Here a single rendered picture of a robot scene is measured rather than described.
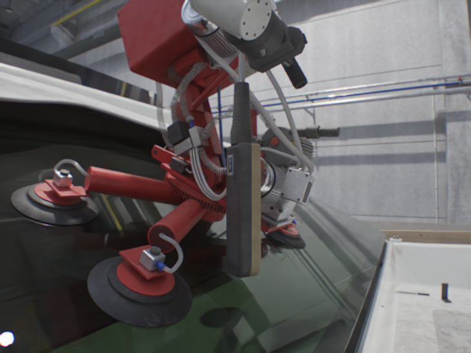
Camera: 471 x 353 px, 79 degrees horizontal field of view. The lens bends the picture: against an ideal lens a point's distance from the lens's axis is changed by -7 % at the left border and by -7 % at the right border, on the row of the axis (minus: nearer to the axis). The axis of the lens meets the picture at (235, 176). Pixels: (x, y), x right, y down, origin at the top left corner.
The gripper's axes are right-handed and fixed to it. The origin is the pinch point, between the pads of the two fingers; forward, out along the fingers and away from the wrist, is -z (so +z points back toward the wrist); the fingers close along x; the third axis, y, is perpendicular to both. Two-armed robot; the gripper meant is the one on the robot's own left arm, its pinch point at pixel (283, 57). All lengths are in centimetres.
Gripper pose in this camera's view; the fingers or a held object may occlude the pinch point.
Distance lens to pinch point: 69.6
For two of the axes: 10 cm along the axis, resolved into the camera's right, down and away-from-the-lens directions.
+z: -5.0, -0.2, -8.7
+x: 8.3, -3.1, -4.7
